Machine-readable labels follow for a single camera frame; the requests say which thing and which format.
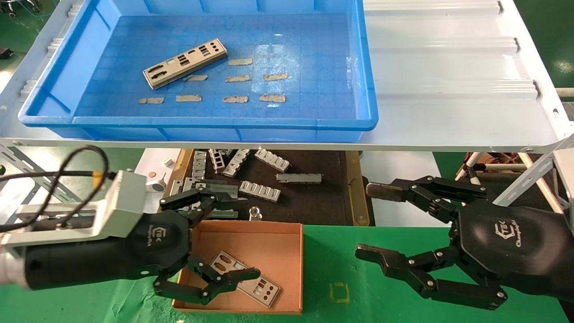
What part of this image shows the office chair wheeled base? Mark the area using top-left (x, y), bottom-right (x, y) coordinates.
top-left (0, 0), bottom-right (43, 18)

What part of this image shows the white plastic pipe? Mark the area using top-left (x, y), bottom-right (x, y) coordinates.
top-left (455, 152), bottom-right (484, 180)
top-left (475, 163), bottom-right (525, 173)

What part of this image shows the open brown cardboard box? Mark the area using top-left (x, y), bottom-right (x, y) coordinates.
top-left (173, 220), bottom-right (304, 315)

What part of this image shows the white metal shelf rack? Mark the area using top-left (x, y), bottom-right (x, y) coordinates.
top-left (0, 0), bottom-right (574, 211)

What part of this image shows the dark grey metal bar bracket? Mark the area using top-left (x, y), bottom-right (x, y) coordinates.
top-left (275, 173), bottom-right (323, 184)

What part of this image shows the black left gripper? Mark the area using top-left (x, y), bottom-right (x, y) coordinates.
top-left (25, 186), bottom-right (261, 306)

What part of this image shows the grey right wrist camera housing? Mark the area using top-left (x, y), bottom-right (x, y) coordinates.
top-left (552, 148), bottom-right (574, 216)

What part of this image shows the green table cloth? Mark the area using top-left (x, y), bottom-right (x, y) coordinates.
top-left (0, 220), bottom-right (570, 323)

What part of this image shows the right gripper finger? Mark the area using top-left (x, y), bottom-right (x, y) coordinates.
top-left (356, 244), bottom-right (508, 311)
top-left (366, 176), bottom-right (487, 224)

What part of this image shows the large blue plastic tray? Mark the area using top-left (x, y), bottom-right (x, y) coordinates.
top-left (18, 0), bottom-right (378, 143)

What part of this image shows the grey wrist camera housing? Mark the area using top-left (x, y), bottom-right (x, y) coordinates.
top-left (552, 148), bottom-right (574, 216)
top-left (0, 170), bottom-right (148, 247)

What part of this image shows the black cable with yellow tag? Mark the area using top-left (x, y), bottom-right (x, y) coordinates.
top-left (0, 145), bottom-right (115, 234)

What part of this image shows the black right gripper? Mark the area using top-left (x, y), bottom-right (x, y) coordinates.
top-left (451, 200), bottom-right (574, 302)

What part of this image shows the grey left wrist camera housing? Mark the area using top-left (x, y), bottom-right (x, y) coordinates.
top-left (0, 170), bottom-right (148, 247)

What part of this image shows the slotted grey metal bracket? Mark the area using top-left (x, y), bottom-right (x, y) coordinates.
top-left (192, 151), bottom-right (208, 181)
top-left (238, 180), bottom-right (282, 203)
top-left (254, 149), bottom-right (291, 173)
top-left (222, 149), bottom-right (251, 178)
top-left (170, 177), bottom-right (200, 198)
top-left (208, 149), bottom-right (226, 174)

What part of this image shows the short grey metal cylinder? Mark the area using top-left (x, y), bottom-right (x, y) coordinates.
top-left (146, 174), bottom-right (167, 192)

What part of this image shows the silver slotted shield plate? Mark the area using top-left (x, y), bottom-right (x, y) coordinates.
top-left (143, 38), bottom-right (228, 90)
top-left (209, 250), bottom-right (282, 309)

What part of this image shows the flat grey metal plate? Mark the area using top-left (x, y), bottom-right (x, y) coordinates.
top-left (197, 179), bottom-right (239, 220)

